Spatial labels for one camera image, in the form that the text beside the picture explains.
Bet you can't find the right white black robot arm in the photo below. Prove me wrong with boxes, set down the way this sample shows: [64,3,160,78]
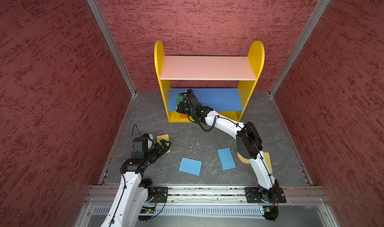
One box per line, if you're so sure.
[176,89,280,203]

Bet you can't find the light blue sponge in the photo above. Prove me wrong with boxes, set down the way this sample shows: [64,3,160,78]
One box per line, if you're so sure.
[218,148,236,171]
[179,157,202,176]

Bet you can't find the yellow sponge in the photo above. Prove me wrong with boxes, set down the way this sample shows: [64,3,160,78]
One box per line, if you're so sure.
[157,134,172,153]

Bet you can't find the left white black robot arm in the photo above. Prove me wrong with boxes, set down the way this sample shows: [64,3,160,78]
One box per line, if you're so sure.
[102,136,172,227]

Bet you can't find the tan orange-backed sponge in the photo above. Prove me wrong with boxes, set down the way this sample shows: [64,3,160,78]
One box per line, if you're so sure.
[179,113,189,121]

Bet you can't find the yellow sponge near right arm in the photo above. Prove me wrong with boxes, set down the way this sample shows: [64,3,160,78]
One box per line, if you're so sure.
[264,152,273,174]

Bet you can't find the light blue sponge right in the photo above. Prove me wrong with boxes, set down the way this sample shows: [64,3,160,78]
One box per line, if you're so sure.
[218,148,236,171]

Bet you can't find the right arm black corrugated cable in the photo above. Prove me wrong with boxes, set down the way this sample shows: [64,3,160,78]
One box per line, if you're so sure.
[179,93,241,133]

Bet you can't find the aluminium mounting rail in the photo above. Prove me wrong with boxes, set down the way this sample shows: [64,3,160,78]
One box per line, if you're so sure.
[85,184,329,206]

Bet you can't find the bright green sponge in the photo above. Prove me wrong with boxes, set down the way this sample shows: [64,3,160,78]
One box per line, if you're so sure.
[176,94,184,107]

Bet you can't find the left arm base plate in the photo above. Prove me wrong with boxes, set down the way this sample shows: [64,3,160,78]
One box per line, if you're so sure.
[145,187,169,204]

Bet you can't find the light blue sponge left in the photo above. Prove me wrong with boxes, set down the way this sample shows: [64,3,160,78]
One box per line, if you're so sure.
[179,157,202,176]

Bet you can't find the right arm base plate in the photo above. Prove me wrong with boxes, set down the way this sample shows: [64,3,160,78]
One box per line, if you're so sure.
[245,187,287,204]

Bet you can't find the round smiley face sponge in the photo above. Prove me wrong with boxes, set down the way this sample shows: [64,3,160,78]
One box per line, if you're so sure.
[237,152,250,165]

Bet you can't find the yellow shelf with coloured boards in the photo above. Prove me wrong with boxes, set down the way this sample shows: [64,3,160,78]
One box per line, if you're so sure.
[154,40,265,122]

